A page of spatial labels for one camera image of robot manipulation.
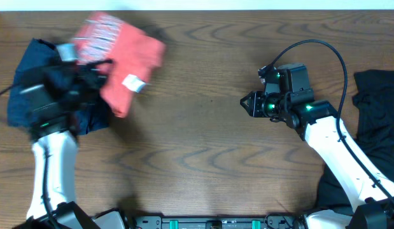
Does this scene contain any red orange t-shirt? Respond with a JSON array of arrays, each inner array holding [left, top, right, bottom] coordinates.
[[73, 11, 165, 118]]

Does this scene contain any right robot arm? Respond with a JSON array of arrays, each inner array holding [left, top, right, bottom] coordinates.
[[240, 63, 394, 228]]

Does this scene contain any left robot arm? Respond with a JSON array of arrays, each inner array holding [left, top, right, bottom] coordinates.
[[18, 59, 128, 228]]

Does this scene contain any folded navy blue garment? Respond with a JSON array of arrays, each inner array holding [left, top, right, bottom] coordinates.
[[7, 39, 111, 139]]

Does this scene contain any black garment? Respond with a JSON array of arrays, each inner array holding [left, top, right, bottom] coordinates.
[[314, 69, 394, 215]]

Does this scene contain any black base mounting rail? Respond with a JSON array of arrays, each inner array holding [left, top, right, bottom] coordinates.
[[127, 213, 307, 229]]

